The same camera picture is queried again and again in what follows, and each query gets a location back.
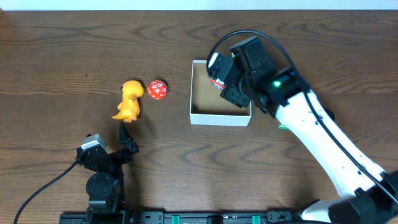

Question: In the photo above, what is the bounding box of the red toy fire truck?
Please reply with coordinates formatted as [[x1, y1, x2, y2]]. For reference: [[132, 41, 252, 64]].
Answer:
[[211, 78, 225, 90]]

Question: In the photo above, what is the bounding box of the colourful puzzle cube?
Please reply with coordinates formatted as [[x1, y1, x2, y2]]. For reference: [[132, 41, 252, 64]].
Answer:
[[278, 124, 289, 130]]

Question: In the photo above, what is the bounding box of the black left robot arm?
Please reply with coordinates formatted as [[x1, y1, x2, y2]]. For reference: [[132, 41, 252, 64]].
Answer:
[[76, 122, 139, 223]]

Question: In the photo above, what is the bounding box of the white cardboard box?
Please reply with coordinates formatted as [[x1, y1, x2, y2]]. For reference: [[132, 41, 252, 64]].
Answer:
[[189, 60, 252, 126]]

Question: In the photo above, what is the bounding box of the orange dinosaur toy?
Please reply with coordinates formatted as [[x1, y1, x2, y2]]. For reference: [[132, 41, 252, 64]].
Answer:
[[112, 80, 144, 123]]

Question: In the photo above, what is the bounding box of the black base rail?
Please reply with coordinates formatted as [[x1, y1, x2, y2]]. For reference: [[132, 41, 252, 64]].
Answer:
[[59, 211, 307, 224]]

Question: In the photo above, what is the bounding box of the red lettered ball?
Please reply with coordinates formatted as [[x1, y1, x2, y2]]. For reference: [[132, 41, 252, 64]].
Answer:
[[147, 80, 168, 100]]

